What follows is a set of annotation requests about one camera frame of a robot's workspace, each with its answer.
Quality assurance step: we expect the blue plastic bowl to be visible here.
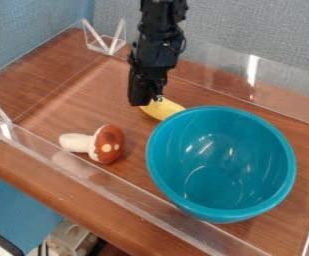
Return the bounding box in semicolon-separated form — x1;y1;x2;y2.
145;106;296;224

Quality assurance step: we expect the brown white toy mushroom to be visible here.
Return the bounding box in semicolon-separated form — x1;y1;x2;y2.
59;124;124;164

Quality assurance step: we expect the clear acrylic barrier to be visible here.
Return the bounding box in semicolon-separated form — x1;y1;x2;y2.
0;20;309;256

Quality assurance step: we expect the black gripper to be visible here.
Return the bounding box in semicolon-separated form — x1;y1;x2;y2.
127;31;185;106

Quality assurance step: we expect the grey metal bracket below table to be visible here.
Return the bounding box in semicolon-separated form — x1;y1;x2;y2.
36;219;97;256

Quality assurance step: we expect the yellow toy banana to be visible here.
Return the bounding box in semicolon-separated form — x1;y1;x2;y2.
139;99;184;121

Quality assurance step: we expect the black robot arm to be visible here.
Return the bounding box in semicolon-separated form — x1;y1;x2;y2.
127;0;188;106

